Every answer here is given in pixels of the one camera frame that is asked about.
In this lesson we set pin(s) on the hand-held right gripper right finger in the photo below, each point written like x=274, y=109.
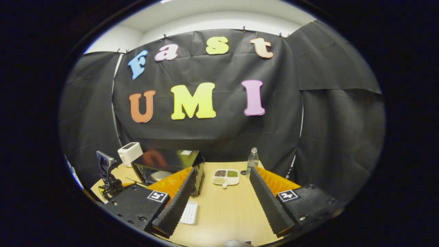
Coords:
x=272, y=206

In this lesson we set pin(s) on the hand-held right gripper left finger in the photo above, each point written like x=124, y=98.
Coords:
x=175, y=206

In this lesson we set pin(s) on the black electric oven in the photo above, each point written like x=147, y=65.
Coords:
x=171, y=159

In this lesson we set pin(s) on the white plastic tray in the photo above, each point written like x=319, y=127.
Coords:
x=190, y=213

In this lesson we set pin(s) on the white toaster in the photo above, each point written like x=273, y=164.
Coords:
x=131, y=154

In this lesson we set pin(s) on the clear plastic water bottle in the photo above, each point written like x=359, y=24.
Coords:
x=252, y=161

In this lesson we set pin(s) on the white divided plate with beans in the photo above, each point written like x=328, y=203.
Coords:
x=225, y=176

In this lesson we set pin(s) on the black backdrop cloth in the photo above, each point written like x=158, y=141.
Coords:
x=219, y=137

